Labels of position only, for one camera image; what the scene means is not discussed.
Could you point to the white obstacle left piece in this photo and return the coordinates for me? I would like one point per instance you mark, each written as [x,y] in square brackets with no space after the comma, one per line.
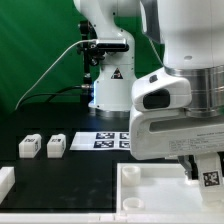
[7,180]

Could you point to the black camera stand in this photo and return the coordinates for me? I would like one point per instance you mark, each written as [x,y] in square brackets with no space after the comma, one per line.
[92,56]

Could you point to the white obstacle front rail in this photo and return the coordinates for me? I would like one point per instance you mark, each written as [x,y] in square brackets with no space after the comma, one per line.
[10,218]

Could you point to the white tag base sheet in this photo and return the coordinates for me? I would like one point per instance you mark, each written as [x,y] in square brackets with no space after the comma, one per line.
[104,140]

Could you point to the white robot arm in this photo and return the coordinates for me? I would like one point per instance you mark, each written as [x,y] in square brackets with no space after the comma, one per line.
[192,32]

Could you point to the white square tabletop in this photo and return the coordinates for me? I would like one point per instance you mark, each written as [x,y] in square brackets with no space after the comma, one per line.
[159,188]

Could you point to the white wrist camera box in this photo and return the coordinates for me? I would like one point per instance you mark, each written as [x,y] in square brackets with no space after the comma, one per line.
[160,91]

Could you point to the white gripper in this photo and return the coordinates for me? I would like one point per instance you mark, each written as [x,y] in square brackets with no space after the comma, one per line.
[169,133]

